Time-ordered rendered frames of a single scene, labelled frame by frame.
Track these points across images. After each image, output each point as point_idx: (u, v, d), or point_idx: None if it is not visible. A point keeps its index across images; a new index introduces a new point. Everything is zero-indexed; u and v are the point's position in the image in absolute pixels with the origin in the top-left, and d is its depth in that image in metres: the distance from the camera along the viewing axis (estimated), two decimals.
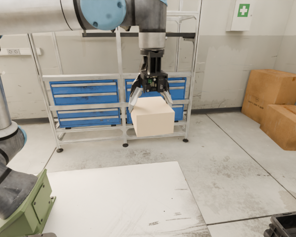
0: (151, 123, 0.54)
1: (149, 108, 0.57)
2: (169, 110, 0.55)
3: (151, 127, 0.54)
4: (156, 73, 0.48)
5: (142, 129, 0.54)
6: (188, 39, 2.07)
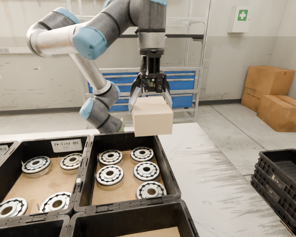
0: (149, 123, 0.54)
1: (148, 108, 0.57)
2: (168, 111, 0.55)
3: (150, 127, 0.54)
4: (154, 74, 0.48)
5: (140, 129, 0.54)
6: (197, 40, 2.53)
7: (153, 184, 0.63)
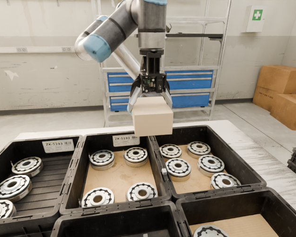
0: (149, 123, 0.54)
1: (148, 108, 0.57)
2: (168, 111, 0.55)
3: (150, 127, 0.54)
4: (154, 74, 0.48)
5: (140, 129, 0.54)
6: (214, 39, 2.56)
7: (223, 175, 0.66)
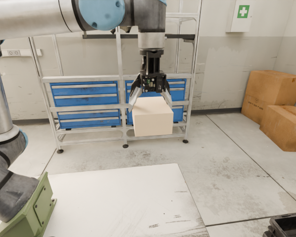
0: (149, 123, 0.54)
1: (148, 108, 0.57)
2: (168, 111, 0.55)
3: (150, 127, 0.54)
4: (154, 74, 0.48)
5: (140, 129, 0.54)
6: (188, 41, 2.08)
7: None
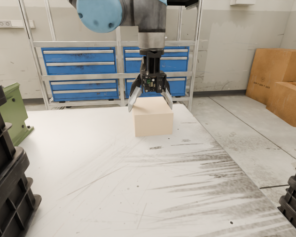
0: (149, 123, 0.54)
1: (148, 108, 0.57)
2: (168, 111, 0.55)
3: (150, 127, 0.54)
4: (154, 74, 0.48)
5: (140, 129, 0.54)
6: (191, 6, 1.93)
7: None
